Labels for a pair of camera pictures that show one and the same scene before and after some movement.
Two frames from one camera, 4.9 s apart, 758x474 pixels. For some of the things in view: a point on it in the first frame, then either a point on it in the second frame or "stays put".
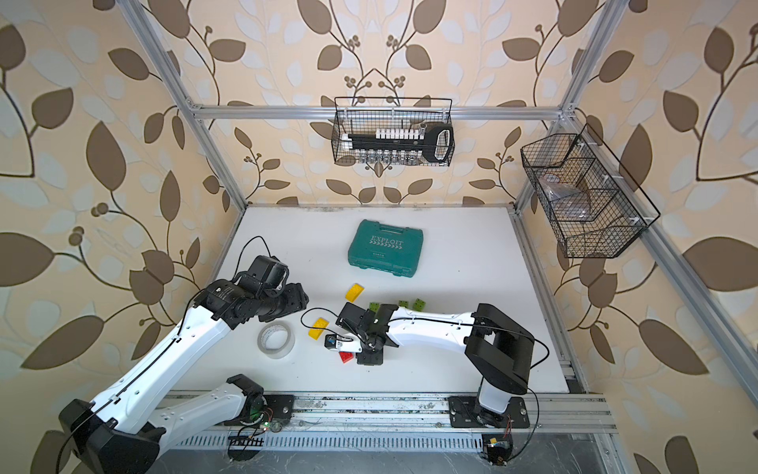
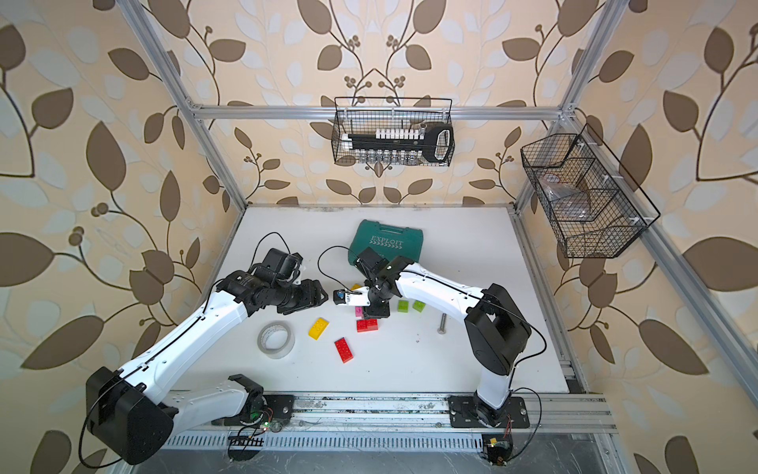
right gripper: (373, 358) to (381, 312)
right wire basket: (596, 208) stays put
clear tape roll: (275, 339) stays put
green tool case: (390, 249) stays put
